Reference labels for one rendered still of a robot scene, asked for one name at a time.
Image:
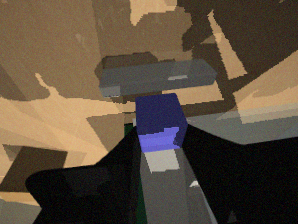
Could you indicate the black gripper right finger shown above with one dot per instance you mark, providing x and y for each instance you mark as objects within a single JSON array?
[{"x": 223, "y": 168}]

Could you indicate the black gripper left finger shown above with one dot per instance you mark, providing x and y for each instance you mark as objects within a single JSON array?
[{"x": 115, "y": 177}]

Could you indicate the dark blue cube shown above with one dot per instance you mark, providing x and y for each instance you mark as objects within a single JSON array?
[{"x": 160, "y": 122}]

